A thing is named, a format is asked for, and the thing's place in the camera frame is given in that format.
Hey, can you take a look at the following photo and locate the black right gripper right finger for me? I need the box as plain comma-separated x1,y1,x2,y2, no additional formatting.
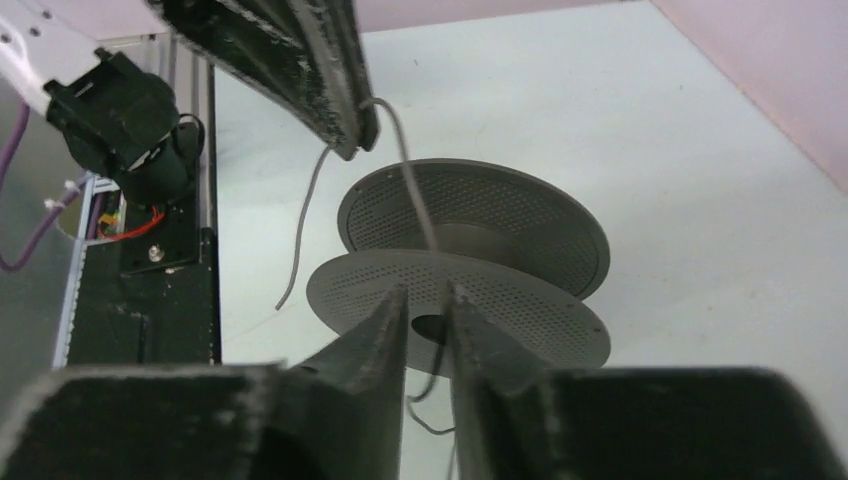
445,284,847,479

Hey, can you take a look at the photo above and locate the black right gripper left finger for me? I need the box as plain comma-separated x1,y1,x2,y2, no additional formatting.
1,288,408,479

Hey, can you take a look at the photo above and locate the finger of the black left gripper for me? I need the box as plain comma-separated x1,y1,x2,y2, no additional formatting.
148,0,380,160

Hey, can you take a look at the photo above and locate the thin grey wire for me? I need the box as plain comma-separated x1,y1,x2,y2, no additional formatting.
274,97,458,480

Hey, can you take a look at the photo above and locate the dark grey cable spool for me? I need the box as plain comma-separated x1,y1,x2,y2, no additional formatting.
306,158,611,371

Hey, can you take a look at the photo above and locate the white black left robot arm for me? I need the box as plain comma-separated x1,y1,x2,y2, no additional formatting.
1,0,379,205

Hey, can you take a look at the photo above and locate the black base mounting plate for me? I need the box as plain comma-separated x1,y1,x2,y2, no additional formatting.
61,197,221,365

